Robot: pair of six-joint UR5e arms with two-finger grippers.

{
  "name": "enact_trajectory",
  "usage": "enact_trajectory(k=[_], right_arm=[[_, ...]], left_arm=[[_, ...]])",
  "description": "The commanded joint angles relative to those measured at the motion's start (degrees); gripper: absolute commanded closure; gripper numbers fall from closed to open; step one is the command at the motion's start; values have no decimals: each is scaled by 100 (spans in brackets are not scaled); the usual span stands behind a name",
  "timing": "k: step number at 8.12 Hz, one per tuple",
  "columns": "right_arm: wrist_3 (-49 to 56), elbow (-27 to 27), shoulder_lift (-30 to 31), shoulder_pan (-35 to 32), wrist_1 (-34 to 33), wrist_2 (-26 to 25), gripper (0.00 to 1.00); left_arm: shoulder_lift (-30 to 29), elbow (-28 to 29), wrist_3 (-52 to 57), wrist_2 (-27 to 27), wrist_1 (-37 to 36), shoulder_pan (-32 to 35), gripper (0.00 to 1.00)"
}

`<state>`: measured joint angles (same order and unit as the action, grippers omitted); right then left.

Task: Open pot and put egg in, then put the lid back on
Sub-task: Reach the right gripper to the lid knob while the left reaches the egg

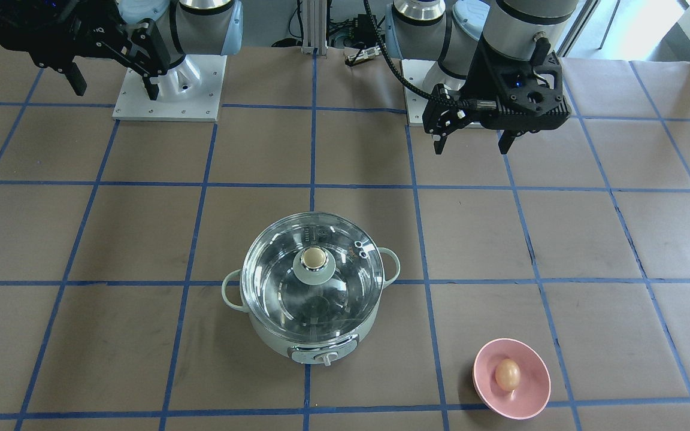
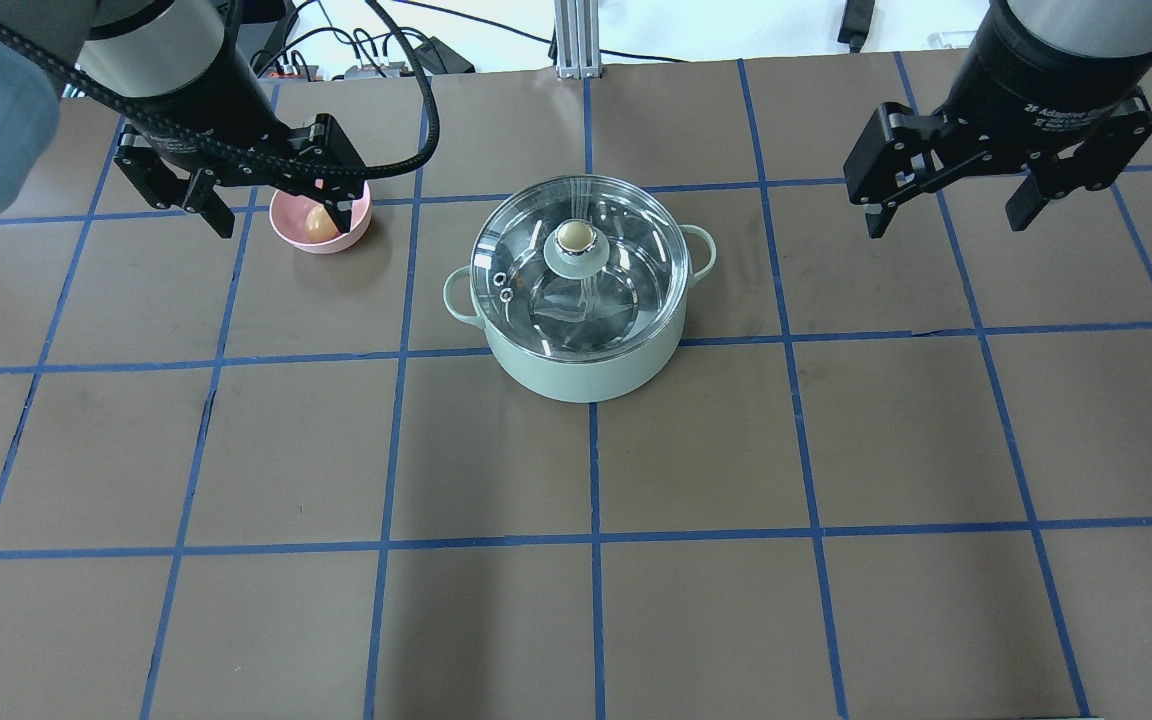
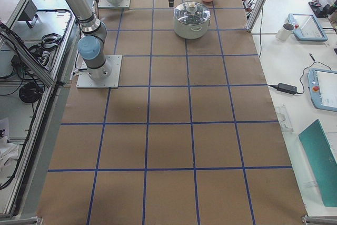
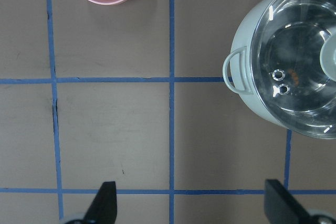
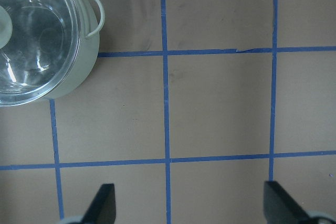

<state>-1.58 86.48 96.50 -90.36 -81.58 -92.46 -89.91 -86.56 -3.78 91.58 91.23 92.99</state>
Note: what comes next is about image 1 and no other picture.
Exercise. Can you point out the pale green electric pot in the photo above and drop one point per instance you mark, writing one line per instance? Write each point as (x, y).
(321, 335)

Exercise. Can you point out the black gripper viewer-right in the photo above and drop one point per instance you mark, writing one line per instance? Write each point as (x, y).
(478, 78)

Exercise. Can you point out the brown egg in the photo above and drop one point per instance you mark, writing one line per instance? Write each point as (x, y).
(508, 375)

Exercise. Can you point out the pink bowl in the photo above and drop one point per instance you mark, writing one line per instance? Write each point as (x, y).
(534, 392)

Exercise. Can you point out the metal base plate viewer-left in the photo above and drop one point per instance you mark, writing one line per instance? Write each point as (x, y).
(189, 92)

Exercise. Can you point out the glass pot lid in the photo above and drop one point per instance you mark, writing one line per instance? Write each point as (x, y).
(312, 275)

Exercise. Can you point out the aluminium frame post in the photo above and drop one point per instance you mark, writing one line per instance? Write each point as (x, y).
(314, 26)

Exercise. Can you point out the black gripper viewer-left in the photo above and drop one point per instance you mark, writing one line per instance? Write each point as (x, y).
(51, 37)

